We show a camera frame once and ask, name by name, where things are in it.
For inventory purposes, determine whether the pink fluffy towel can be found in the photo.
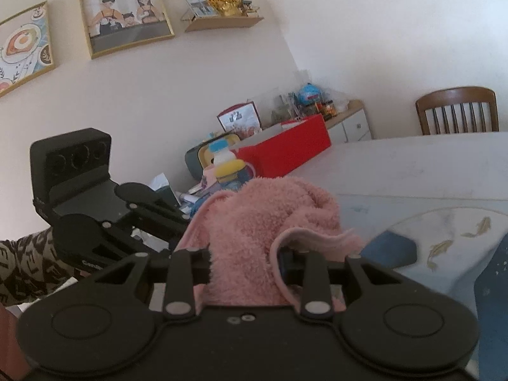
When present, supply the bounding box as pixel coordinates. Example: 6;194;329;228
177;176;365;311

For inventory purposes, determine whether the patterned sleeve left forearm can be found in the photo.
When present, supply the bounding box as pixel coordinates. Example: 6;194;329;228
1;228;81;307

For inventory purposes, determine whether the green tissue box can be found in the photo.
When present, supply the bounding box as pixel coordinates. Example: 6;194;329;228
148;173;180;207

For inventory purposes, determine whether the green yellow tissue holder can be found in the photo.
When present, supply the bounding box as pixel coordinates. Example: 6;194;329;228
184;132;240;181

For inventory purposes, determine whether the yellow capped white bottle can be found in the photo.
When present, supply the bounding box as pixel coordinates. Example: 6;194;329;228
214;159;250;191

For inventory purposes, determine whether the red storage box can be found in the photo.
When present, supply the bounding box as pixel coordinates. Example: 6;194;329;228
233;115;331;178

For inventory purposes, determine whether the blue capped white bottle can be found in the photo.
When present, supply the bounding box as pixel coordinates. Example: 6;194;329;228
208;138;236;167

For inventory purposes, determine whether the small white drawer cabinet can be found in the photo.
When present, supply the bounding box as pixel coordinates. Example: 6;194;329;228
325;100;373;144

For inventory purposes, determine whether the red white paper bag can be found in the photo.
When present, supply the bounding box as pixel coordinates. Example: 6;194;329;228
217;102;263;139

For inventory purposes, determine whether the blue globe toy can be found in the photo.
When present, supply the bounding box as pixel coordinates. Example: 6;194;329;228
297;84;321;106

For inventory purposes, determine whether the brown wooden chair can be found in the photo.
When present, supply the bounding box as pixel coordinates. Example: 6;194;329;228
415;86;499;135

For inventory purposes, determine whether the gold ornament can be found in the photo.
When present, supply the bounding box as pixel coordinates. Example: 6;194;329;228
208;0;243;17

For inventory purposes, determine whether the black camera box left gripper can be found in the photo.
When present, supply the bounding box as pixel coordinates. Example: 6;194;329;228
29;127;112;206

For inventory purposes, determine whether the food picture gold frame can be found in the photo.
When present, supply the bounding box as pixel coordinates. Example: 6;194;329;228
0;1;55;97

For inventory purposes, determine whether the family picture gold frame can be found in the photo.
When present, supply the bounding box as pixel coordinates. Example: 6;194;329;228
79;0;175;59

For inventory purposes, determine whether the wooden wall shelf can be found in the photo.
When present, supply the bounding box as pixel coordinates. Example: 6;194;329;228
181;9;264;33

